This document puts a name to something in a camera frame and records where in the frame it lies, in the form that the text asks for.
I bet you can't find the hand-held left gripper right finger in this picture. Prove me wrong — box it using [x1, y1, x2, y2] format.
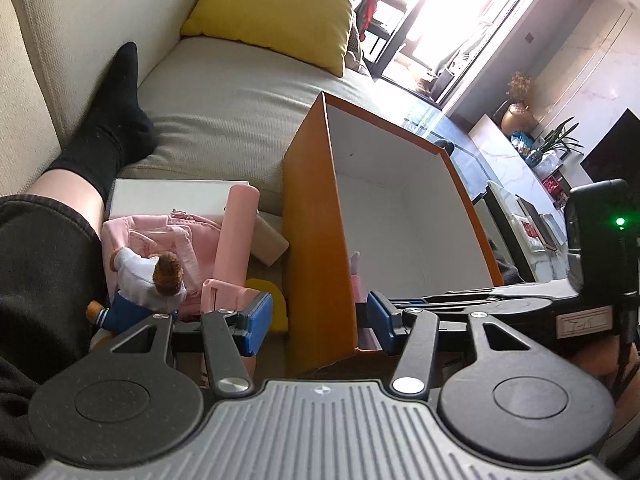
[366, 291, 557, 397]

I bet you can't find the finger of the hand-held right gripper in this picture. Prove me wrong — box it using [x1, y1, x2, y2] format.
[390, 280, 576, 313]

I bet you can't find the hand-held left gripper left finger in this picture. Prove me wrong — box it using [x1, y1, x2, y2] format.
[97, 291, 275, 397]

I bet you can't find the orange cardboard box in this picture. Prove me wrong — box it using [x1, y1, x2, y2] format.
[281, 91, 505, 377]

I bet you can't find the brown plush bear toy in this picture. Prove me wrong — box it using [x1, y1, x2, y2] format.
[86, 247, 188, 336]

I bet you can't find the pink fabric pouch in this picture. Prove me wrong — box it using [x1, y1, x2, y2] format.
[102, 211, 224, 322]

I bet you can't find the yellow rounded object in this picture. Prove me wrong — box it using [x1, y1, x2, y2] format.
[244, 277, 290, 336]

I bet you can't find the pink item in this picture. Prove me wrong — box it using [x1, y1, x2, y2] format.
[349, 251, 383, 352]

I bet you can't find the pink plastic holder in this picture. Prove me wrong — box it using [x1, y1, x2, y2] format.
[200, 278, 253, 320]

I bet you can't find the glass coffee table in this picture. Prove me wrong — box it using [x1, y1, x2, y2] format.
[472, 180, 572, 283]

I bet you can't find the beige block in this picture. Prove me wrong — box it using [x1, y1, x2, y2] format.
[251, 214, 291, 267]

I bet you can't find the black television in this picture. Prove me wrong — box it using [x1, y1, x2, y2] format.
[579, 108, 640, 197]

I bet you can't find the pink cylinder roll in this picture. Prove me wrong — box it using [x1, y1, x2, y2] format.
[214, 184, 262, 292]

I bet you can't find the green potted plant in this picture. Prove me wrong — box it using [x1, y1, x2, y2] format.
[536, 116, 584, 157]

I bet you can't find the marble cabinet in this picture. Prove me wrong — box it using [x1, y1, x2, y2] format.
[467, 112, 568, 213]

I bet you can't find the gold vase with dried flowers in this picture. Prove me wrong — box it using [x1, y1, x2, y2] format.
[500, 71, 537, 137]

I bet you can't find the white flat box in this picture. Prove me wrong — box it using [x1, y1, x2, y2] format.
[107, 178, 251, 222]

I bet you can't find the beige sofa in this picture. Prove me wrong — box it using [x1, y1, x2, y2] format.
[0, 0, 418, 213]

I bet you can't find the person's leg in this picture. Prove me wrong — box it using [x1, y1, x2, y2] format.
[21, 166, 109, 222]

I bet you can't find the black sock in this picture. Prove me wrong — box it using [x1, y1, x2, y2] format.
[47, 41, 159, 202]

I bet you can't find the black framed glass door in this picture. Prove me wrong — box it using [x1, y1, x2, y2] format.
[362, 0, 563, 108]

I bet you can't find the red clothing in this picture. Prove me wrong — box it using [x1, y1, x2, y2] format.
[361, 0, 382, 32]

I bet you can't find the yellow cushion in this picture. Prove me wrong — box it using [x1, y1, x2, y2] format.
[180, 0, 359, 77]

